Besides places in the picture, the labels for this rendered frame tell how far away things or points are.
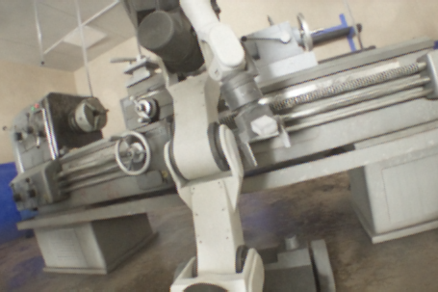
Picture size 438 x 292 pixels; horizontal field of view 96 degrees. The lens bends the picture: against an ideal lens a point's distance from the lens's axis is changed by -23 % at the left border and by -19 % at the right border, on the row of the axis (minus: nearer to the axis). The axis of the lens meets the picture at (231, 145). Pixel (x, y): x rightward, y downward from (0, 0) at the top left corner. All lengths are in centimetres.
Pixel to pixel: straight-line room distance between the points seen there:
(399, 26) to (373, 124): 393
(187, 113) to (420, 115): 100
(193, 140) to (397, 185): 90
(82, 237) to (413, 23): 539
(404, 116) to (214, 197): 91
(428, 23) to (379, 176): 432
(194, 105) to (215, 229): 35
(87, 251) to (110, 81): 469
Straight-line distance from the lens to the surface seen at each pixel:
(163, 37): 67
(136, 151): 114
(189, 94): 75
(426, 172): 125
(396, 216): 125
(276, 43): 132
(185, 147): 66
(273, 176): 98
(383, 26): 491
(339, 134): 115
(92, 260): 191
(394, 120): 121
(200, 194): 69
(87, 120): 189
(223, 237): 65
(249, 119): 58
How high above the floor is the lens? 63
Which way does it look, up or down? 1 degrees down
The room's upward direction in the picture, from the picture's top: 16 degrees counter-clockwise
